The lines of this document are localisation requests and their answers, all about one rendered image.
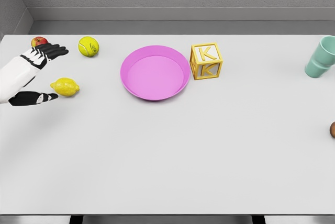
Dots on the pink round plate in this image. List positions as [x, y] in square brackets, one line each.
[155, 74]

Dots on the yellow tennis ball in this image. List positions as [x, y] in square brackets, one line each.
[88, 46]

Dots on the brown round fruit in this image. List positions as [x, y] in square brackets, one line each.
[333, 129]

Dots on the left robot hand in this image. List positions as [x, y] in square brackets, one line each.
[15, 73]

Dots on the mint green cup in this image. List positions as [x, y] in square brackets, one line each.
[319, 59]

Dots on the red apple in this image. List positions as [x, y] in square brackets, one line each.
[38, 41]

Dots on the yellow letter K block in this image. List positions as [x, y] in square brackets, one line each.
[206, 61]

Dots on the yellow lemon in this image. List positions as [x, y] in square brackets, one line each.
[65, 87]

